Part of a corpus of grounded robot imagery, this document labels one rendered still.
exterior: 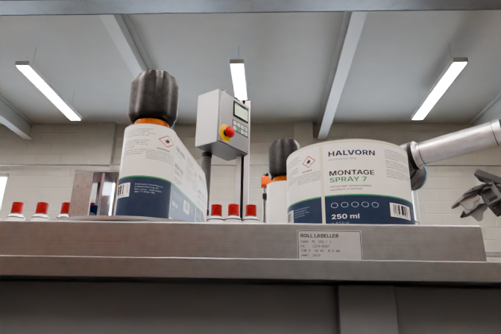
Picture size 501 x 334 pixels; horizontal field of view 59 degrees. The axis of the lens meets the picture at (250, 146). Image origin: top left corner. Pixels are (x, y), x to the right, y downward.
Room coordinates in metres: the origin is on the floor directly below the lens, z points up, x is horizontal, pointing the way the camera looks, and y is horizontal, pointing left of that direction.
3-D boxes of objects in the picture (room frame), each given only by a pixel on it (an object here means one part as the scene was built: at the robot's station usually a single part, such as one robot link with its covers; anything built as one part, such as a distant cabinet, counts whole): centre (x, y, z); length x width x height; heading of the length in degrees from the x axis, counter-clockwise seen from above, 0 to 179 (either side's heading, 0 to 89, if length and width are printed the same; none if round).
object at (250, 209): (1.31, 0.00, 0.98); 0.05 x 0.05 x 0.20
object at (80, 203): (1.22, 0.41, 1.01); 0.14 x 0.13 x 0.26; 89
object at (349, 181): (0.72, -0.16, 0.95); 0.20 x 0.20 x 0.14
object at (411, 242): (0.86, 0.12, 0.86); 0.80 x 0.67 x 0.05; 89
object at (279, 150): (1.02, -0.08, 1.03); 0.09 x 0.09 x 0.30
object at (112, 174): (1.22, 0.41, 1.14); 0.14 x 0.11 x 0.01; 89
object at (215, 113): (1.39, 0.09, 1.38); 0.17 x 0.10 x 0.19; 144
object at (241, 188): (1.45, 0.03, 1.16); 0.04 x 0.04 x 0.67; 89
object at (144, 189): (0.71, 0.17, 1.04); 0.09 x 0.09 x 0.29
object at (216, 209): (1.31, 0.10, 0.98); 0.05 x 0.05 x 0.20
